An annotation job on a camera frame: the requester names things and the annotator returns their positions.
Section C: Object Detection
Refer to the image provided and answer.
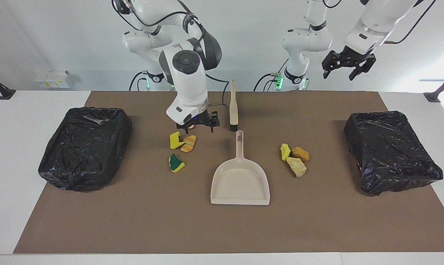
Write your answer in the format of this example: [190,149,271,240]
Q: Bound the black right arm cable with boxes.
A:
[111,0,231,109]

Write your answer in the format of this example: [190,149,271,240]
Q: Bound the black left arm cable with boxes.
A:
[321,0,437,45]

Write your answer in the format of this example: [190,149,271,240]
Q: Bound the curved yellow sponge piece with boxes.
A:
[169,131,185,150]

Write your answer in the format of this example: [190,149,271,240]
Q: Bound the beige plastic dustpan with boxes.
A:
[210,130,270,206]

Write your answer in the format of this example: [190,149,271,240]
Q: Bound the black bag-lined bin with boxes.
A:
[343,110,444,196]
[38,107,133,192]

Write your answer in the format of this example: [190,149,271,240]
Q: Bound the cream sponge chunk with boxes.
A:
[286,157,307,178]

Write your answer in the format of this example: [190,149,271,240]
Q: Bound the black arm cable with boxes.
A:
[111,0,231,109]
[321,0,437,45]

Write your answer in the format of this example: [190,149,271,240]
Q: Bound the brown table mat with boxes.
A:
[14,91,444,254]

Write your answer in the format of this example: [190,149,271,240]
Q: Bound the white wall socket box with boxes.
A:
[35,70,74,89]

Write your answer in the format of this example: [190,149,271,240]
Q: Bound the orange striped sponge piece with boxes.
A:
[180,135,197,153]

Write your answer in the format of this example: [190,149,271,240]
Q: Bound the black base cable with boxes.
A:
[253,57,290,92]
[129,71,150,92]

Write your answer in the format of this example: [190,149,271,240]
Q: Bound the orange-brown sponge chunk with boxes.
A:
[291,146,311,162]

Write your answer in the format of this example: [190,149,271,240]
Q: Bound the green and yellow sponge piece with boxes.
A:
[168,153,186,173]

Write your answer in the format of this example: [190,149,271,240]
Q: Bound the beige hand brush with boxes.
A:
[230,79,240,132]

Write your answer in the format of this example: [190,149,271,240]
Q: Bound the black camera stand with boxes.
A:
[424,71,444,103]
[0,71,16,100]

